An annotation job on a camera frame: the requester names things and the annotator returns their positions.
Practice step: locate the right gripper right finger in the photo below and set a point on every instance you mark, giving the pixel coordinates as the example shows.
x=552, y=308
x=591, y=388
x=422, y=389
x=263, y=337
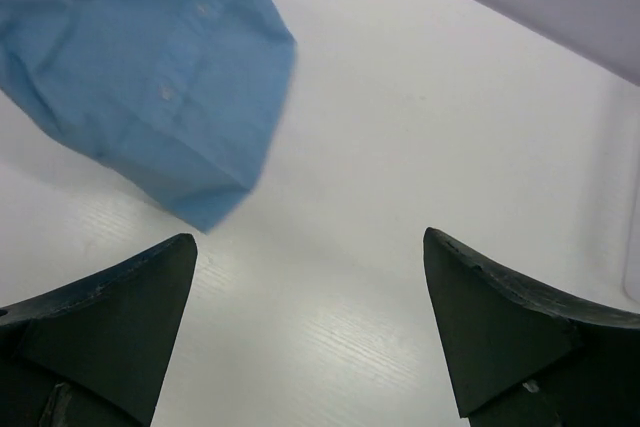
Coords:
x=522, y=353

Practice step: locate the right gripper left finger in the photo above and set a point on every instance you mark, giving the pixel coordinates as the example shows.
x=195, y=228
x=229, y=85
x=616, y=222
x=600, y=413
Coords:
x=95, y=352

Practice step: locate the light blue long sleeve shirt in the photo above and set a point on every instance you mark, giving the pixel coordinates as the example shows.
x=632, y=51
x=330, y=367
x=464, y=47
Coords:
x=180, y=97

